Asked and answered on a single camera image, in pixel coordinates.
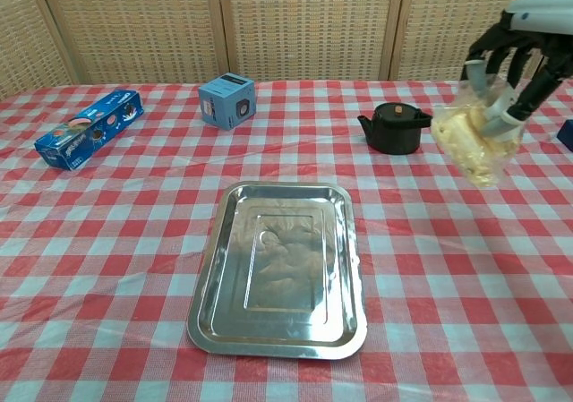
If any black teapot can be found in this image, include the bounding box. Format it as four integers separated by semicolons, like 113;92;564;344
356;101;433;156

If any dark blue long box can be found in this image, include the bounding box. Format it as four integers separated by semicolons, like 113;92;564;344
557;118;573;152

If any red white checkered tablecloth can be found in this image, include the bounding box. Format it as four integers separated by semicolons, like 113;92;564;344
0;78;573;402

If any metal tray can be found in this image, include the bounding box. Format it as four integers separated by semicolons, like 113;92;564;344
186;180;369;361

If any blue Oreo cookie box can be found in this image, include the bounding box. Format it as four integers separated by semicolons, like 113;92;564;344
34;89;144;171

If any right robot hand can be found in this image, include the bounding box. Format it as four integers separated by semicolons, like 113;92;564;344
460;0;573;142

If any light blue cube box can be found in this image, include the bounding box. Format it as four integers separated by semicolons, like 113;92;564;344
198;73;257;132

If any woven bamboo folding screen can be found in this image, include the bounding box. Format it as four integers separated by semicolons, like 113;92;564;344
0;0;573;101

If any yellow snack packet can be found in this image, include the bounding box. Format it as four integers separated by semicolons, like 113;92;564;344
430;73;526;189

